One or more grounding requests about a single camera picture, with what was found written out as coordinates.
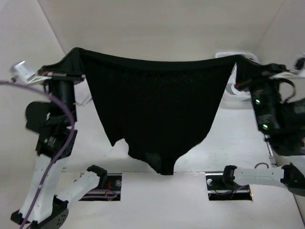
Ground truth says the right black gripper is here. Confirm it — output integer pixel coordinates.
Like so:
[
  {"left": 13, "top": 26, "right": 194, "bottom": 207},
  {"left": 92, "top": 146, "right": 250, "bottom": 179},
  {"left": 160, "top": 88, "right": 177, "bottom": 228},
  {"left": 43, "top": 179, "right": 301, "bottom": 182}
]
[{"left": 233, "top": 54, "right": 289, "bottom": 130}]

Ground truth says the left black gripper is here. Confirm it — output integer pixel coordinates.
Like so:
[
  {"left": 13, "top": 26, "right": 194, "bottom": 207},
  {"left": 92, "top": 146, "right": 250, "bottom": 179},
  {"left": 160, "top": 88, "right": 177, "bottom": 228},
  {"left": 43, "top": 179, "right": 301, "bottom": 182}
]
[{"left": 41, "top": 46, "right": 89, "bottom": 122}]

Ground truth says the black tank top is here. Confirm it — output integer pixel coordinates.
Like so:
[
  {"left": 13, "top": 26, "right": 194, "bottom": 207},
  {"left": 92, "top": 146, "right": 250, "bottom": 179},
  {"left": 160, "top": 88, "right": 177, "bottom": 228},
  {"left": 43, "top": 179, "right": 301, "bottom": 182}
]
[{"left": 41, "top": 48, "right": 283, "bottom": 175}]

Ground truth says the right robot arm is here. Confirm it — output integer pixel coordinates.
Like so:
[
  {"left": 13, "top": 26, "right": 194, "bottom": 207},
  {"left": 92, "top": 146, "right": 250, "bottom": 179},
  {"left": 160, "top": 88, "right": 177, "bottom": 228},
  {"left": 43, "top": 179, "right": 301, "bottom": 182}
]
[{"left": 221, "top": 63, "right": 305, "bottom": 196}]

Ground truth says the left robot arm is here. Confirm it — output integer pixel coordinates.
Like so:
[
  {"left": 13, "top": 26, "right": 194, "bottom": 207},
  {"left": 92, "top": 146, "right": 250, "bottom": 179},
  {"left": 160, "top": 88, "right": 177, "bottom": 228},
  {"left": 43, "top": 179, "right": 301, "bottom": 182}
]
[{"left": 11, "top": 71, "right": 107, "bottom": 229}]

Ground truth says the folded white tank top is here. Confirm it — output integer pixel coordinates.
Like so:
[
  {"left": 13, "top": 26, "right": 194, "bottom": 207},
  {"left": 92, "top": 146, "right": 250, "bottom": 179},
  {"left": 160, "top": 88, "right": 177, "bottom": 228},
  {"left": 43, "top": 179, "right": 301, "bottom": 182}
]
[{"left": 75, "top": 94, "right": 92, "bottom": 106}]

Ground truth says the white tank top in basket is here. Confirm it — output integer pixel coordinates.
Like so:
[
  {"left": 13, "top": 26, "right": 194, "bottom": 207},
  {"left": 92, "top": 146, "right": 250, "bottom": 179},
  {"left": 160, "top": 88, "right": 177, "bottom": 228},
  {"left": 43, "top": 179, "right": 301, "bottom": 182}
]
[{"left": 226, "top": 68, "right": 250, "bottom": 99}]

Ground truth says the white plastic laundry basket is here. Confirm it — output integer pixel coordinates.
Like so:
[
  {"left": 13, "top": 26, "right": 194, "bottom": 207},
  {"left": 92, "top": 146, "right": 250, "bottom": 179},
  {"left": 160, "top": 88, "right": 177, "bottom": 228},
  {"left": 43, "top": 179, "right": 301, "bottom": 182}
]
[{"left": 215, "top": 52, "right": 259, "bottom": 102}]

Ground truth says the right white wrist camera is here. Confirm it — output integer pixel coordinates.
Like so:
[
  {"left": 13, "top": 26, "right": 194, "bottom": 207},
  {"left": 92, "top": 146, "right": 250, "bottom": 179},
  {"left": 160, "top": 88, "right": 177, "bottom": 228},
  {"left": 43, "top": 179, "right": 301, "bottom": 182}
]
[{"left": 271, "top": 52, "right": 305, "bottom": 79}]

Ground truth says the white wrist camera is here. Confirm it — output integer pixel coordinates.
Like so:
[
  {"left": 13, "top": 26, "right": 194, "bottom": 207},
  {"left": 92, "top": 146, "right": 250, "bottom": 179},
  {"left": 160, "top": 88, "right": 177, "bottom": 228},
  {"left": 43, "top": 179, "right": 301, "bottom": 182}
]
[
  {"left": 10, "top": 61, "right": 49, "bottom": 85},
  {"left": 271, "top": 52, "right": 305, "bottom": 79}
]

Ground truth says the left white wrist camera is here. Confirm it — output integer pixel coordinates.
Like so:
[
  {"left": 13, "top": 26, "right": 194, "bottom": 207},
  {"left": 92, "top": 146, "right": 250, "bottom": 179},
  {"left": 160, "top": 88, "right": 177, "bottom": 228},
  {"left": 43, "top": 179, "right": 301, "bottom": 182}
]
[{"left": 10, "top": 61, "right": 49, "bottom": 85}]

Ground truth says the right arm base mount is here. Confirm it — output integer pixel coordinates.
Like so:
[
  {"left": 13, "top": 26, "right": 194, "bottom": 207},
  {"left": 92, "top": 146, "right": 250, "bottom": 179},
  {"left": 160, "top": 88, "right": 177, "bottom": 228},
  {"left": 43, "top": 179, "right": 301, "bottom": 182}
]
[{"left": 205, "top": 171, "right": 252, "bottom": 201}]

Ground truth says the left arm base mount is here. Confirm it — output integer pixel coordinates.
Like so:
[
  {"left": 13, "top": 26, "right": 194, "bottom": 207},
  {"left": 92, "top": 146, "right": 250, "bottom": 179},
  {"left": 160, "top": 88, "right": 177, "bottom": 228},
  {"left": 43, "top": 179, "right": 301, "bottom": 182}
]
[{"left": 80, "top": 173, "right": 122, "bottom": 201}]

